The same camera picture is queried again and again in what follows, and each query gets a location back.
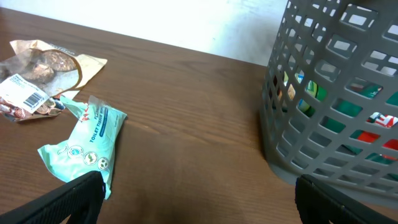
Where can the mint toilet tissue wipes pack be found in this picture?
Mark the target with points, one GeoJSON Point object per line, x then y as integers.
{"type": "Point", "coordinates": [91, 145]}

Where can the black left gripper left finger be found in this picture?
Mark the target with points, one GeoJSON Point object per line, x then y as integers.
{"type": "Point", "coordinates": [78, 201]}

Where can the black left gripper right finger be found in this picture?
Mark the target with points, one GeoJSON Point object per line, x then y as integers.
{"type": "Point", "coordinates": [319, 203]}

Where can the grey plastic slotted basket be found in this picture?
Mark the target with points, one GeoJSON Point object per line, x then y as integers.
{"type": "Point", "coordinates": [329, 99]}

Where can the beige mushroom snack pouch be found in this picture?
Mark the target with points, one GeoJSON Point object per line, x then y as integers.
{"type": "Point", "coordinates": [33, 80]}

